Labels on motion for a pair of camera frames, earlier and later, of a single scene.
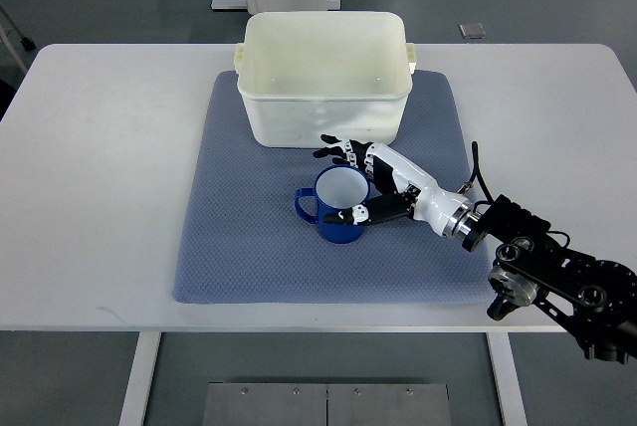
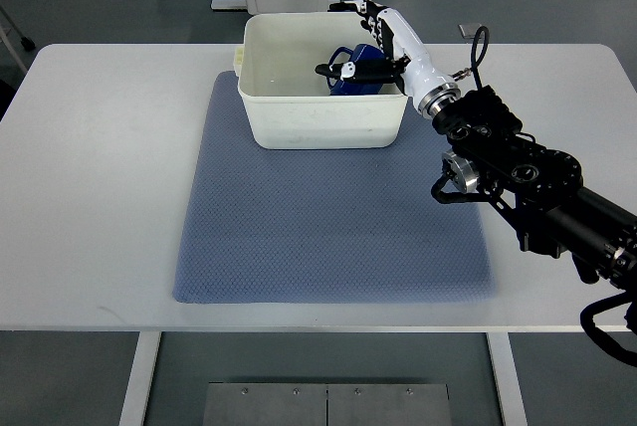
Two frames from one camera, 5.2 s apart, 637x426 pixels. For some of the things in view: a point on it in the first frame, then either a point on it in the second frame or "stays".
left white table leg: x=132 y=412 stays
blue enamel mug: x=337 y=187 -> x=361 y=52
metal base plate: x=326 y=404 stays
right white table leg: x=507 y=377 stays
